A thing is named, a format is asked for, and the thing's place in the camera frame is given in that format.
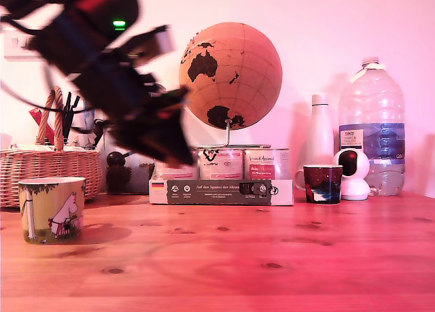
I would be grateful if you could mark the coffee beans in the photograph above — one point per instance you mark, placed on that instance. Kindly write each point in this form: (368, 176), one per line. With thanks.
(132, 179)

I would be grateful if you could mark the clear plastic storage container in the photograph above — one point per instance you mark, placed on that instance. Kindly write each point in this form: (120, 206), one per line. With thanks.
(136, 160)

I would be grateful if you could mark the black measuring scoop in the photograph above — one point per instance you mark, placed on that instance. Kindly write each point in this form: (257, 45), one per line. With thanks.
(115, 159)

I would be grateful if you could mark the cardboard tray with dark label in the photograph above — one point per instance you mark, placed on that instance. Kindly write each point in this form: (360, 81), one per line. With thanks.
(218, 191)

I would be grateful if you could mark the blue and white tool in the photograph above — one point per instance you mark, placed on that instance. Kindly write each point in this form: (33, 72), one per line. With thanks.
(87, 121)

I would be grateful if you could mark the cork globe on metal stand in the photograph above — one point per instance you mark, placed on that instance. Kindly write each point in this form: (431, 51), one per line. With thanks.
(238, 74)

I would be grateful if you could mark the red packet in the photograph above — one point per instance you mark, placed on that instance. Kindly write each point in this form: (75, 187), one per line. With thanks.
(35, 115)

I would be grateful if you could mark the yellow cartoon print mug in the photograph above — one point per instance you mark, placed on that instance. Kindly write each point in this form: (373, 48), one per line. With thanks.
(47, 210)

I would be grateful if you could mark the white slim bottle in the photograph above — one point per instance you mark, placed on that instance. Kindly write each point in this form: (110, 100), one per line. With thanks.
(319, 135)

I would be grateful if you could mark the dark patterned small mug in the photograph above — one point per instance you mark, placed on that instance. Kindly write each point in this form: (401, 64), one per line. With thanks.
(323, 184)

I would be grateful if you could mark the large clear water bottle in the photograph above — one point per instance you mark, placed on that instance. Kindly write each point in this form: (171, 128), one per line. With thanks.
(372, 135)

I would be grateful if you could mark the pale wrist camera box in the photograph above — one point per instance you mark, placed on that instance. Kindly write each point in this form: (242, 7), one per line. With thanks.
(164, 41)

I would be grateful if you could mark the white wall switch plate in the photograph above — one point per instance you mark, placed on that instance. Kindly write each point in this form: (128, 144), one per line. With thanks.
(15, 53)

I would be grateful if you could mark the small white round camera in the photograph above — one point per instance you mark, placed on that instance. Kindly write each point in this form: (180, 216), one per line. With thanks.
(355, 186)

